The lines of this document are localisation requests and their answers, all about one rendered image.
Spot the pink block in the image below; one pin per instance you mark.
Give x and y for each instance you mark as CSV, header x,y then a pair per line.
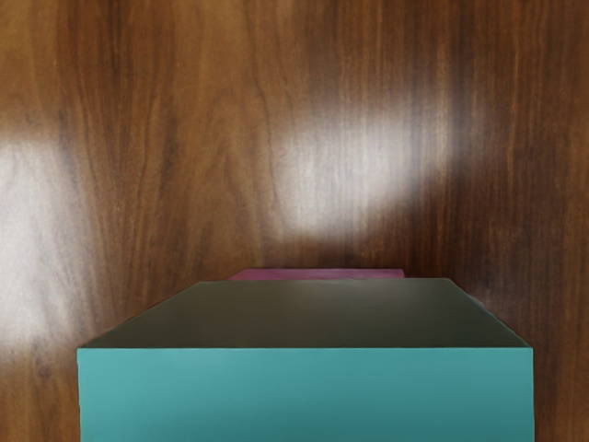
x,y
322,274

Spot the teal block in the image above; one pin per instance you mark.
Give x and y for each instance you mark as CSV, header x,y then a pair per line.
x,y
303,377

